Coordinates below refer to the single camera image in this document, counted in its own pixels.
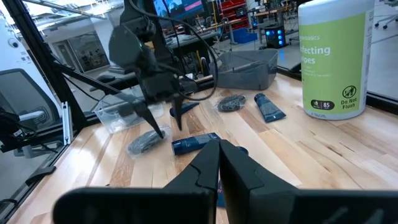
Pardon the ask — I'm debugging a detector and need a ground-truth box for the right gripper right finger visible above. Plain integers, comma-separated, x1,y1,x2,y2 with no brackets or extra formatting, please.
219,139,398,224

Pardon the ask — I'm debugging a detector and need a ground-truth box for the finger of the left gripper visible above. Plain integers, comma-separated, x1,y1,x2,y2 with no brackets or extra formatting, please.
132,101,165,139
172,96,185,131

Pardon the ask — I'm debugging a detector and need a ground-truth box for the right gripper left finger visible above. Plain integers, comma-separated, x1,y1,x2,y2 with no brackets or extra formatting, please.
52,139,221,224

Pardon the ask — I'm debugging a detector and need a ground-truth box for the dark blue travel tube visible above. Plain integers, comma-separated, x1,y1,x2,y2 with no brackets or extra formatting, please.
253,93,287,123
169,101,200,118
171,133,222,156

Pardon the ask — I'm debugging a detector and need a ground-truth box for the black item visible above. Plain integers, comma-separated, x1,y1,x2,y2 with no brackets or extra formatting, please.
125,124,172,158
213,93,248,113
114,102,144,127

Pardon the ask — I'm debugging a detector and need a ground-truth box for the clear plastic bin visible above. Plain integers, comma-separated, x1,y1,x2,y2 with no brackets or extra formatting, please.
93,85,165,134

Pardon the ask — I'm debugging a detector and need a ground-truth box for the monitor with blue screen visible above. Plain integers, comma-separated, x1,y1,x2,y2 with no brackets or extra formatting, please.
154,0,206,20

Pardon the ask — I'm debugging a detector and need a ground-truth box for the blue storage crate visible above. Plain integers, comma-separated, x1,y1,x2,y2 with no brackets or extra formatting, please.
232,27,258,44

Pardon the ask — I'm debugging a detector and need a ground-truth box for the red storage shelf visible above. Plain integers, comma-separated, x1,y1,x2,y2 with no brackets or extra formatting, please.
217,0,249,22

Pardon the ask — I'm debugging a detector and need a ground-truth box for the computer tower with blue lights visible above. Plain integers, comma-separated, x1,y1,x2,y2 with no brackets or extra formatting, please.
264,26,286,50

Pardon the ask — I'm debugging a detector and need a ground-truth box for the grey mesh office chair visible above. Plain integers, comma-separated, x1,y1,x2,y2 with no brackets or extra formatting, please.
0,68,62,158

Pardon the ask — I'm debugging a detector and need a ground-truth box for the green disinfecting wipes canister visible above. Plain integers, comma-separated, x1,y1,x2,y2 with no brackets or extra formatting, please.
297,0,376,121

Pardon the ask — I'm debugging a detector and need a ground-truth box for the white frame bracket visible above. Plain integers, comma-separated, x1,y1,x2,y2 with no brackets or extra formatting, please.
61,101,75,146

